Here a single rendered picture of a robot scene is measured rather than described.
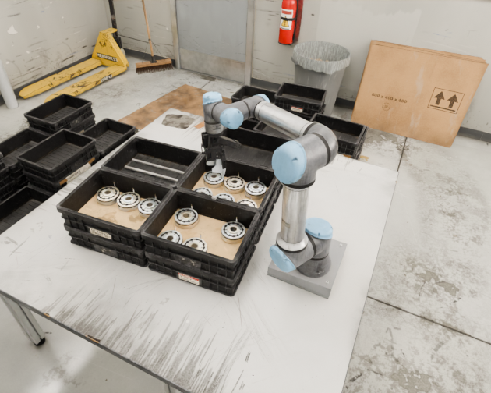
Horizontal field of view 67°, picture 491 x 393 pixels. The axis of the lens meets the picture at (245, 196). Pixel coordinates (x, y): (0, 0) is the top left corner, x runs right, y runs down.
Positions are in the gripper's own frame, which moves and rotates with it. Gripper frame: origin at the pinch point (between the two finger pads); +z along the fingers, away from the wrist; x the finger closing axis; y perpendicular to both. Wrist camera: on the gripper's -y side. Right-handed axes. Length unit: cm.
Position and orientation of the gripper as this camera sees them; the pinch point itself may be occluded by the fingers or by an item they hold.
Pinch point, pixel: (221, 171)
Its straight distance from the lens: 164.9
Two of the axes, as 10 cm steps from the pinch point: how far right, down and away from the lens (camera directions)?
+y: -9.1, 2.5, -3.4
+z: 0.1, 8.2, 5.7
